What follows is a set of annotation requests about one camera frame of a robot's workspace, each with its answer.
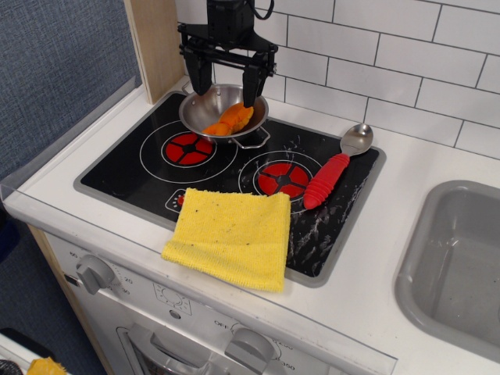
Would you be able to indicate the black toy stovetop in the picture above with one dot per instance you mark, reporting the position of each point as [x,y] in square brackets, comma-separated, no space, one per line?
[147,171]

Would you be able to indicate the wooden upright post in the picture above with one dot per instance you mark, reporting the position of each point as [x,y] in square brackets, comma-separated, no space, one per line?
[153,27]

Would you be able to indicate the orange plush fish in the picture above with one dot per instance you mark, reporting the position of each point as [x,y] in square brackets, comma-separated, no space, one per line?
[233,119]

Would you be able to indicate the yellow cloth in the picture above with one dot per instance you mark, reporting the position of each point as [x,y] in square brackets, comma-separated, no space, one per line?
[239,238]

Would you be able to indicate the yellow black object bottom left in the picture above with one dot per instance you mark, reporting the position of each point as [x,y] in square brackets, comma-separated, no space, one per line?
[46,366]

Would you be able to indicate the grey sink basin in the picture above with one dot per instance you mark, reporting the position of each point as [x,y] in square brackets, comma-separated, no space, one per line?
[448,284]

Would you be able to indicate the grey left oven knob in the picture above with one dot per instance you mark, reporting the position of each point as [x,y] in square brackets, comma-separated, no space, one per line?
[94,274]

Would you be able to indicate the grey right oven knob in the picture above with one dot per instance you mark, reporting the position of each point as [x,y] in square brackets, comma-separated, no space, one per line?
[251,350]

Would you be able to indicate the grey oven knob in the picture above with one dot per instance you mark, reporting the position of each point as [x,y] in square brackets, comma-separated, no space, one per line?
[251,350]
[94,274]

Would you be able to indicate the small steel pot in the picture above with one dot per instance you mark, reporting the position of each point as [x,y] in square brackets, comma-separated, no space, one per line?
[197,112]

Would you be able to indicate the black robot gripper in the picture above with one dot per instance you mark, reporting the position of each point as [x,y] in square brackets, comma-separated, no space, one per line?
[228,38]

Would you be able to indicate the white toy oven front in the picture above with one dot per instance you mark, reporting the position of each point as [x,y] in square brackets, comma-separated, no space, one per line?
[143,327]

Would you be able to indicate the red handled metal spoon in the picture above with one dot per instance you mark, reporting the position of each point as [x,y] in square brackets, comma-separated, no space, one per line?
[357,140]

